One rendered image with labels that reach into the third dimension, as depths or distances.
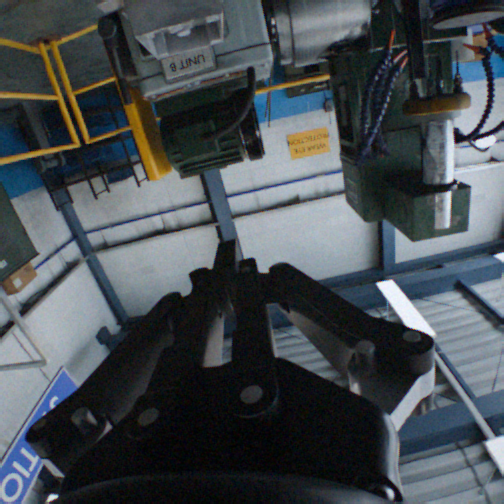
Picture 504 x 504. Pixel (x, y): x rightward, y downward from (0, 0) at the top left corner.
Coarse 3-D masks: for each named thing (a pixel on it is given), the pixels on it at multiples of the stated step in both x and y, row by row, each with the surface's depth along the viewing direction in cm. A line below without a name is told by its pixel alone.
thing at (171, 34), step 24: (144, 0) 26; (168, 0) 26; (192, 0) 27; (216, 0) 27; (144, 24) 27; (168, 24) 27; (192, 24) 33; (216, 24) 36; (168, 48) 38; (192, 48) 38
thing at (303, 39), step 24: (264, 0) 55; (288, 0) 49; (312, 0) 49; (336, 0) 49; (360, 0) 49; (288, 24) 53; (312, 24) 52; (336, 24) 52; (360, 24) 52; (288, 48) 58; (312, 48) 57; (336, 48) 58; (360, 48) 59
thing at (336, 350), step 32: (288, 288) 13; (320, 288) 12; (320, 320) 10; (352, 320) 9; (384, 320) 9; (320, 352) 11; (352, 352) 9; (384, 352) 8; (416, 352) 7; (416, 416) 8
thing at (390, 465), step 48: (192, 384) 8; (288, 384) 7; (336, 384) 7; (192, 432) 7; (288, 432) 6; (336, 432) 6; (384, 432) 5; (96, 480) 6; (144, 480) 3; (192, 480) 3; (240, 480) 3; (288, 480) 3; (336, 480) 5; (384, 480) 5
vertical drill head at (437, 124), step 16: (432, 80) 63; (416, 96) 73; (432, 96) 65; (448, 96) 62; (464, 96) 62; (416, 112) 68; (432, 112) 65; (448, 112) 65; (432, 128) 70; (448, 128) 69; (432, 144) 72; (448, 144) 71; (432, 160) 74; (448, 160) 73; (432, 176) 76; (448, 176) 75; (448, 192) 77; (448, 208) 79; (448, 224) 82
